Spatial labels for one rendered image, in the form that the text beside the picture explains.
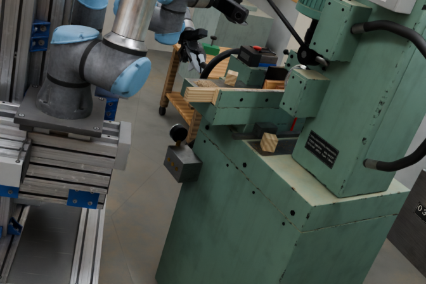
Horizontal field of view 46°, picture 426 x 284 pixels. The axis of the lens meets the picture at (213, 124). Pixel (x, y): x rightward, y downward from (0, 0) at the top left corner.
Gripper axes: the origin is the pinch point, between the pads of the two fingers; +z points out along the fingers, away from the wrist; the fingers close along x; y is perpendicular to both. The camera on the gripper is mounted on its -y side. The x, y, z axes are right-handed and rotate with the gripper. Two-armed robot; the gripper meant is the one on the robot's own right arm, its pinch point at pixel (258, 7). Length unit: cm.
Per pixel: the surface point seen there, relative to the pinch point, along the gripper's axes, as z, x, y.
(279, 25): 173, 103, 154
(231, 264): -11, 61, -56
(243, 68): 1.9, 21.1, -5.6
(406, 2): -2, -33, -46
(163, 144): 43, 141, 65
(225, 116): -17.2, 22.0, -27.8
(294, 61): 8.7, 7.8, -17.7
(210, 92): -22.6, 16.9, -22.7
